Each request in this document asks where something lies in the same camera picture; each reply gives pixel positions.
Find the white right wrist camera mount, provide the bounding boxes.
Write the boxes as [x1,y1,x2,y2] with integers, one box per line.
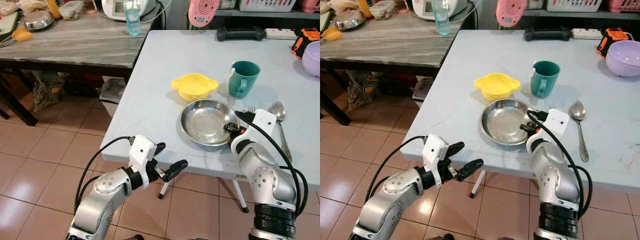
[542,108,571,138]
[251,109,278,137]

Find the black bar handle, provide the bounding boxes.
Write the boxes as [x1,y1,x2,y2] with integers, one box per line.
[215,26,267,42]
[523,26,574,42]

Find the purple plastic bowl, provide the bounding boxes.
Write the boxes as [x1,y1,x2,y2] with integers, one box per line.
[605,40,640,78]
[301,40,321,78]

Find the small steel bowl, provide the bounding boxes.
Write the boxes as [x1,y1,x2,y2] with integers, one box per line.
[334,10,366,32]
[23,10,55,32]

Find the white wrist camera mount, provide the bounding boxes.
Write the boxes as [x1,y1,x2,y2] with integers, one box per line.
[251,109,278,137]
[542,108,571,138]
[129,134,157,190]
[422,134,449,188]

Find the white power strip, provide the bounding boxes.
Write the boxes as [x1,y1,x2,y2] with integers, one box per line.
[571,27,607,41]
[263,27,299,41]

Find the white plastic basket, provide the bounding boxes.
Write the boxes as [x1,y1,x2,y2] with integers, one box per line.
[238,0,297,13]
[546,0,604,13]

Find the teal mug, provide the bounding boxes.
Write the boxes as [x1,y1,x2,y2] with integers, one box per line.
[529,60,561,99]
[227,60,261,100]

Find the pink plastic basket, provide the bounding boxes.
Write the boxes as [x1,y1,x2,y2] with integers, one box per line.
[607,0,640,14]
[299,0,321,14]

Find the white folding table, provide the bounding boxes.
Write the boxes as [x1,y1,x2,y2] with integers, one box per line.
[400,29,640,198]
[100,29,321,213]

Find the steel spoon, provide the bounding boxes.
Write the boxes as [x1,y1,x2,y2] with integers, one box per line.
[570,100,590,163]
[268,100,293,163]

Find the clear bag of bread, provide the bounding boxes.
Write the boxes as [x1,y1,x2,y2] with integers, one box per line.
[327,0,360,15]
[17,0,48,15]

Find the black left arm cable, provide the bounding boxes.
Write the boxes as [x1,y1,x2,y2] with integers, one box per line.
[366,135,427,203]
[74,135,135,216]

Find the white rice cooker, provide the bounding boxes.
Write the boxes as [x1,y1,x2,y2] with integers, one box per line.
[411,0,466,21]
[101,0,156,22]

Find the clear plastic water bottle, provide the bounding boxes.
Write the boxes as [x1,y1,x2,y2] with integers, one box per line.
[433,0,451,36]
[124,0,142,37]

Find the clear lidded food container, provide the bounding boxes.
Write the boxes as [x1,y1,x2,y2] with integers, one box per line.
[370,0,396,21]
[58,0,85,21]

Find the pink round device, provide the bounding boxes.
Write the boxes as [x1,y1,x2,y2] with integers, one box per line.
[495,0,528,29]
[187,0,221,29]

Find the dark shelf board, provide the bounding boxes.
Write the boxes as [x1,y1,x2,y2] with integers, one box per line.
[212,7,321,22]
[522,7,640,22]

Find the yellow plastic bowl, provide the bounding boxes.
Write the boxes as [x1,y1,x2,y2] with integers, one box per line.
[473,72,521,102]
[171,73,220,103]

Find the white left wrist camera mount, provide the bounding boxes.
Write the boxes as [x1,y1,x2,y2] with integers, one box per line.
[129,134,157,190]
[422,134,449,188]

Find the orange black tool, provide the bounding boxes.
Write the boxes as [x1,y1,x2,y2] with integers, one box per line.
[291,28,321,60]
[596,28,632,60]

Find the round steel plate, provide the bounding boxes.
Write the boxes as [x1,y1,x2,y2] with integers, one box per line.
[180,98,241,147]
[480,98,538,147]

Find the printed sack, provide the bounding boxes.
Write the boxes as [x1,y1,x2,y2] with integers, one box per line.
[31,70,67,113]
[345,70,379,112]

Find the white plastic box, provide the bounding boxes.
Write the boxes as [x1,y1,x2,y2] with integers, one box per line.
[98,76,127,119]
[412,76,435,101]

